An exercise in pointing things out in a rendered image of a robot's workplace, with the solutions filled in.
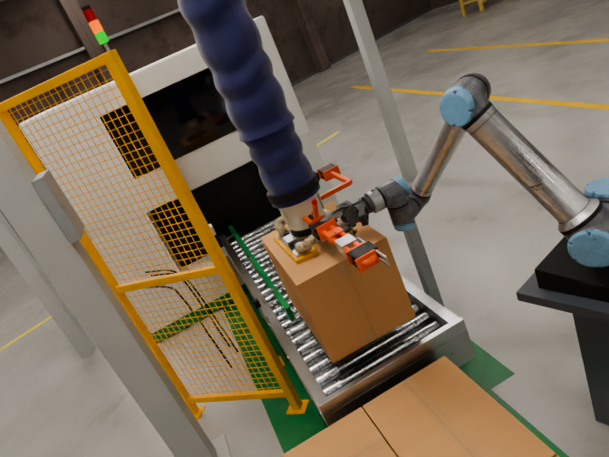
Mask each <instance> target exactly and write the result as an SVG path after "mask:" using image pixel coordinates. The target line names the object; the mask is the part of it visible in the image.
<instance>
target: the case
mask: <svg viewBox="0 0 609 457"><path fill-rule="evenodd" d="M355 228H357V231H358V232H356V234H357V236H358V238H360V239H362V240H363V241H365V242H366V241H368V240H369V241H370V242H372V243H373V244H374V245H375V246H377V247H378V249H377V250H379V251H380V252H381V253H382V254H383V255H386V257H387V259H388V261H389V264H390V266H389V267H387V266H386V265H385V264H384V263H382V262H381V261H380V263H378V264H376V265H374V266H373V267H370V268H368V269H367V270H365V271H363V272H362V273H360V272H359V269H358V268H357V267H355V266H354V265H350V263H349V261H348V259H347V258H346V257H345V256H344V255H342V254H341V253H340V252H339V251H338V249H337V247H336V246H335V244H331V243H330V242H328V241H327V240H326V241H324V242H321V241H318V242H317V243H316V244H314V245H313V247H314V248H315V249H316V250H317V251H318V254H316V255H315V256H313V257H311V258H308V259H307V260H306V261H304V262H302V263H300V264H298V265H297V264H296V263H295V262H294V261H293V260H292V259H291V258H290V257H289V256H288V255H287V253H286V252H285V251H284V250H283V249H282V248H281V247H280V246H279V245H278V244H277V243H276V242H275V241H274V236H276V235H278V234H279V233H278V232H277V231H276V230H275V231H273V232H271V233H269V234H267V235H265V236H263V237H262V238H261V240H262V242H263V244H264V246H265V248H266V251H267V253H268V255H269V257H270V258H271V260H272V262H273V264H274V267H275V270H276V272H277V274H278V276H279V277H280V279H281V281H282V283H283V285H284V287H285V290H286V292H287V294H288V295H289V297H290V299H291V301H292V303H293V305H294V306H295V308H296V310H297V311H298V313H299V314H300V315H301V317H302V318H303V320H304V321H305V322H306V324H307V325H308V327H309V328H310V330H311V331H312V333H313V334H314V336H315V337H316V339H317V340H318V342H319V343H320V345H321V346H322V348H323V349H324V351H325V352H326V353H327V355H328V356H329V358H330V359H331V360H332V362H333V363H336V362H337V361H339V360H341V359H343V358H344V357H346V356H347V355H349V354H351V353H353V352H354V351H356V350H358V349H360V348H361V347H363V346H365V345H367V344H369V343H370V342H372V341H373V340H375V339H377V338H379V337H380V336H382V335H385V334H386V333H388V332H390V331H392V329H394V328H396V327H398V326H400V325H402V324H403V323H405V322H407V321H409V320H410V319H412V318H414V317H415V313H414V310H413V308H412V305H411V301H410V299H409V296H408V294H407V291H406V288H405V286H404V284H403V281H402V278H401V274H400V271H399V269H398V267H397V264H396V262H395V259H394V256H393V254H392V250H391V248H390V245H389V242H388V240H387V238H386V237H385V236H384V235H383V234H381V233H380V232H378V231H377V230H375V229H374V228H372V227H370V226H369V225H366V226H363V225H362V223H361V222H360V221H359V223H358V222H357V223H356V226H355Z"/></svg>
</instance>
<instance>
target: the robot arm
mask: <svg viewBox="0 0 609 457"><path fill-rule="evenodd" d="M490 94H491V87H490V84H489V81H488V79H487V78H486V77H485V76H483V75H482V74H479V73H468V74H465V75H463V76H462V77H461V78H459V79H458V81H457V82H455V83H454V84H453V85H452V86H451V87H450V88H449V89H448V90H447V91H446V92H445V93H444V95H443V96H442V98H441V100H440V115H441V117H442V119H443V120H444V121H445V122H444V123H443V125H442V127H441V129H440V132H439V134H438V136H437V138H436V140H435V142H434V143H433V145H432V147H431V148H430V151H429V153H428V155H427V157H426V159H425V161H424V162H423V164H422V166H421V168H420V171H419V173H418V175H417V177H416V179H415V181H414V182H413V183H412V184H411V187H409V185H408V183H407V182H406V181H405V180H404V179H403V178H402V177H395V178H393V179H390V180H388V181H386V182H384V183H383V184H382V185H380V186H378V187H376V188H374V189H371V190H369V191H367V192H366V193H364V196H363V197H361V198H359V200H358V201H356V202H354V203H351V202H350V201H348V200H347V201H345V202H343V203H341V204H339V205H338V206H336V210H335V211H327V212H325V216H324V217H323V218H322V219H321V220H320V222H326V221H327V220H330V219H335V218H337V219H339V218H341V220H342V222H345V223H349V224H345V223H343V224H342V225H340V228H341V229H343V232H345V233H348V232H350V231H351V230H352V229H351V226H353V227H355V226H356V223H357V222H358V223H359V221H360V222H361V223H362V226H366V225H368V224H369V213H372V212H373V213H377V212H379V211H381V210H383V209H385V208H387V209H388V211H389V214H390V217H391V222H392V225H393V226H394V228H395V229H396V230H397V231H407V230H410V229H413V228H414V227H415V226H416V221H415V218H416V217H417V215H418V214H419V213H420V211H421V210H422V209H423V207H424V206H425V205H426V204H427V203H428V202H429V201H430V197H431V194H432V192H433V190H434V188H435V186H436V185H437V183H438V181H439V179H440V177H441V175H442V173H443V171H444V170H445V169H446V167H447V165H448V164H449V162H450V159H451V157H452V156H453V154H454V152H455V150H456V149H457V148H458V146H459V143H460V142H461V140H462V138H463V136H464V134H465V133H466V132H467V133H468V134H469V135H470V136H471V137H472V138H474V139H475V140H476V141H477V142H478V143H479V144H480V145H481V146H482V147H483V148H484V149H485V150H486V151H487V152H488V153H489V154H490V155H491V156H492V157H493V158H494V159H495V160H496V161H497V162H498V163H499V164H500V165H501V166H502V167H503V168H504V169H505V170H506V171H507V172H508V173H509V174H510V175H511V176H512V177H513V178H514V179H515V180H516V181H517V182H518V183H519V184H520V185H521V186H522V187H523V188H524V189H526V190H527V191H528V192H529V193H530V194H531V195H532V196H533V197H534V198H535V199H536V200H537V201H538V202H539V203H540V204H541V205H542V206H543V207H544V208H545V209H546V210H547V211H548V212H549V213H550V214H551V215H552V216H553V217H554V218H555V219H556V220H557V221H558V231H559V232H560V233H561V234H562V235H563V236H564V237H565V238H566V239H567V240H568V242H567V250H568V253H569V255H570V256H571V258H572V259H574V260H575V261H576V262H578V263H579V264H581V265H584V266H587V267H609V178H603V179H598V180H593V181H591V182H589V183H588V184H586V186H585V192H584V194H583V193H582V192H581V191H580V190H579V189H578V188H577V187H576V186H575V185H574V184H573V183H572V182H571V181H570V180H569V179H568V178H567V177H566V176H565V175H564V174H563V173H562V172H561V171H560V170H559V169H557V168H556V167H555V166H554V165H553V164H552V163H551V162H550V161H549V160H548V159H547V158H546V157H545V156H544V155H543V154H542V153H541V152H540V151H539V150H538V149H537V148H536V147H535V146H534V145H533V144H532V143H531V142H530V141H529V140H528V139H527V138H526V137H525V136H524V135H523V134H522V133H521V132H520V131H519V130H518V129H517V128H516V127H514V126H513V125H512V124H511V123H510V122H509V121H508V120H507V119H506V118H505V117H504V116H503V115H502V114H501V113H500V112H499V111H498V110H497V109H496V108H495V107H494V105H493V104H492V103H491V102H490V101H489V100H488V99H489V97H490Z"/></svg>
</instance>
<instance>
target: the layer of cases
mask: <svg viewBox="0 0 609 457"><path fill-rule="evenodd" d="M280 457H559V456H558V455H557V456H556V453H555V452H553V451H552V450H551V449H550V448H549V447H548V446H547V445H545V444H544V443H543V442H542V441H541V440H540V439H539V438H537V437H536V436H535V435H534V434H533V433H532V432H530V431H529V430H528V429H527V428H526V426H525V425H523V424H522V423H521V422H520V421H519V420H518V419H516V418H515V417H514V416H513V415H512V414H511V413H510V412H508V411H507V410H506V409H505V408H504V407H503V406H502V405H500V404H499V403H498V402H497V401H496V400H495V399H493V398H492V397H491V396H490V395H489V394H488V393H486V392H485V391H484V390H483V389H482V388H481V387H480V386H479V385H477V384H476V383H475V382H474V381H473V380H472V379H470V378H469V377H468V376H467V375H466V374H465V373H463V372H462V371H461V370H460V369H459V368H458V367H457V366H455V365H454V364H453V363H452V362H451V361H450V360H449V359H448V358H447V357H446V356H445V355H444V356H443V357H442V358H440V359H438V360H437V361H435V362H433V363H432V364H430V365H428V366H426V367H425V368H423V369H421V370H420V371H419V372H417V373H416V374H414V375H412V376H410V377H409V378H407V379H405V380H404V381H402V382H401V383H399V384H397V385H395V386H394V387H393V388H391V389H389V390H388V391H386V392H385V393H383V394H381V395H379V396H377V397H376V398H374V399H373V400H371V401H370V402H369V403H367V404H365V405H363V406H362V407H360V408H358V409H357V410H355V411H353V412H352V413H349V414H348V415H346V416H345V417H344V418H342V419H341V420H339V421H337V422H336V423H333V424H332V425H330V426H329V427H327V428H325V429H324V430H322V431H320V432H319V433H318V434H316V435H314V436H313V437H311V438H309V439H308V440H306V441H304V442H302V443H301V444H299V445H297V446H296V447H295V448H293V449H292V450H290V451H289V452H286V453H285V454H283V455H281V456H280Z"/></svg>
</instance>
